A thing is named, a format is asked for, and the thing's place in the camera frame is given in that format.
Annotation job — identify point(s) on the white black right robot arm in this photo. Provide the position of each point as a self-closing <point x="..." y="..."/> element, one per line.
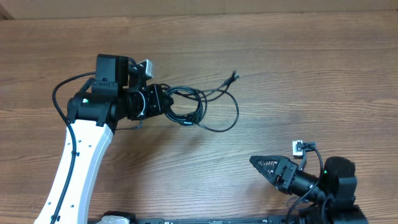
<point x="332" y="193"/>

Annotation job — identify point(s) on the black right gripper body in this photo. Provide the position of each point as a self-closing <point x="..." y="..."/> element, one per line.
<point x="286" y="184"/>

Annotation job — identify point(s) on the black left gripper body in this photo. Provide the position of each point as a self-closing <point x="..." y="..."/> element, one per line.
<point x="143" y="104"/>

